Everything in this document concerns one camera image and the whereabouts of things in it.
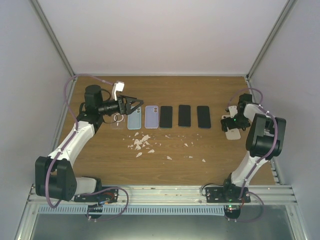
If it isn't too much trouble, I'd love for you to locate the light blue phone case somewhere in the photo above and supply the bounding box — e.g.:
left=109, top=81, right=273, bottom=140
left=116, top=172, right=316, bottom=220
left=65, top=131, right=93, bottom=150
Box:
left=127, top=107, right=142, bottom=130

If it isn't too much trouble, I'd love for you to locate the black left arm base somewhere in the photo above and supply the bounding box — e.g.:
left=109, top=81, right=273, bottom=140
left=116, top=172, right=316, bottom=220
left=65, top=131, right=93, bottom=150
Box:
left=73, top=189, right=119, bottom=204

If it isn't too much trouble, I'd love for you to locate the lavender phone case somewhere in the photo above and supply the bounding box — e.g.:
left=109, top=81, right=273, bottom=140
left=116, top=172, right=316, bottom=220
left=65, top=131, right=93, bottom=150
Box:
left=144, top=105, right=159, bottom=129

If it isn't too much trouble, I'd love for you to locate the white slotted cable duct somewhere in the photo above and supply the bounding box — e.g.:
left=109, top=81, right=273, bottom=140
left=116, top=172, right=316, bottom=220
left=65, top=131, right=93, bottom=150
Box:
left=38, top=204, right=225, bottom=216

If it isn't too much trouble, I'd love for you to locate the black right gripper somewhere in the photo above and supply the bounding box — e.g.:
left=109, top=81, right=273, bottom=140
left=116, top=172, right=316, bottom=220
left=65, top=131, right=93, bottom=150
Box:
left=221, top=114, right=251, bottom=133

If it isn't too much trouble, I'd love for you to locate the white debris pile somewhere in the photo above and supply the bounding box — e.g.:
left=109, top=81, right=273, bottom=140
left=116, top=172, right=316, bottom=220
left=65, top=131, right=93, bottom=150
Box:
left=127, top=132, right=157, bottom=158

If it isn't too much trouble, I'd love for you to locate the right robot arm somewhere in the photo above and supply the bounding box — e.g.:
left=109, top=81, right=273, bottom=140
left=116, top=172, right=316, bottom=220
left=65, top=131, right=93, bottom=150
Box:
left=220, top=93, right=287, bottom=203

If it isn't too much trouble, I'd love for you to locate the phone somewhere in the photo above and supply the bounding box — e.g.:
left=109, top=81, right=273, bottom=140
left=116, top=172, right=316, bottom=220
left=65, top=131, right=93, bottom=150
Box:
left=178, top=104, right=191, bottom=128

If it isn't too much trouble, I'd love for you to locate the clear magsafe phone case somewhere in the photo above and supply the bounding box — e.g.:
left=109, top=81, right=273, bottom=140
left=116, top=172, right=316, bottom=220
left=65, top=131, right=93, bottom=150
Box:
left=110, top=113, right=127, bottom=130

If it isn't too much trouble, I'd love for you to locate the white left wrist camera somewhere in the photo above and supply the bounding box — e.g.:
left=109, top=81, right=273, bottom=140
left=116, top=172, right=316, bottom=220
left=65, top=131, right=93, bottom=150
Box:
left=111, top=81, right=125, bottom=101

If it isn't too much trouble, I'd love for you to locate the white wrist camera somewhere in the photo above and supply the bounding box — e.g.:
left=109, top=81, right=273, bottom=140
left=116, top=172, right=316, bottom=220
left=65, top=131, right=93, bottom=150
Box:
left=111, top=81, right=125, bottom=101
left=228, top=105, right=238, bottom=118

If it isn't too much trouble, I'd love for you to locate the dark green smartphone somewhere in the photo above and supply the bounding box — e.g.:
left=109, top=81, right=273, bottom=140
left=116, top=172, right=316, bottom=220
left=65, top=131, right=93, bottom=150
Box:
left=159, top=105, right=173, bottom=129

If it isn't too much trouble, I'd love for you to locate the blue magsafe phone case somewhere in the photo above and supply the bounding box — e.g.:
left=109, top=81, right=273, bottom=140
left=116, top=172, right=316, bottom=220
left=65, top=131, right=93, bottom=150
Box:
left=197, top=105, right=211, bottom=129

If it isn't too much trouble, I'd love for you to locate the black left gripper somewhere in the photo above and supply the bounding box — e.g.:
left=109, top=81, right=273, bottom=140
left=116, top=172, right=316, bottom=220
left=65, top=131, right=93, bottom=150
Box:
left=98, top=95, right=144, bottom=115

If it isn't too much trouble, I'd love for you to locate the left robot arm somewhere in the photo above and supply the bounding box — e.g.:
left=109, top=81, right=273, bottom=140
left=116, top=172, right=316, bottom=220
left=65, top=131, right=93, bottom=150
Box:
left=35, top=82, right=144, bottom=202

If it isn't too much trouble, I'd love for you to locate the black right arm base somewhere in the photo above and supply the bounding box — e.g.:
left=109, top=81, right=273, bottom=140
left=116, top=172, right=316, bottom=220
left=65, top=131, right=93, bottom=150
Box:
left=204, top=186, right=251, bottom=204

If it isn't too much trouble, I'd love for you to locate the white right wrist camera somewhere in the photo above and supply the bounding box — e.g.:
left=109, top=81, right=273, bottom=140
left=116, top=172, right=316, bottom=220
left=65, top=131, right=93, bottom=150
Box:
left=228, top=105, right=238, bottom=118

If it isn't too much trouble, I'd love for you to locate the white phone stand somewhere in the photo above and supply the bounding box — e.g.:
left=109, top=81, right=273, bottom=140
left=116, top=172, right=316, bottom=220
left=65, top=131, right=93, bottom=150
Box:
left=221, top=115, right=241, bottom=141

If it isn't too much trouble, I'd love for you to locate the aluminium front rail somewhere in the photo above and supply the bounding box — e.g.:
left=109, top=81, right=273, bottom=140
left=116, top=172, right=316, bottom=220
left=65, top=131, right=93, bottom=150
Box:
left=27, top=183, right=298, bottom=205

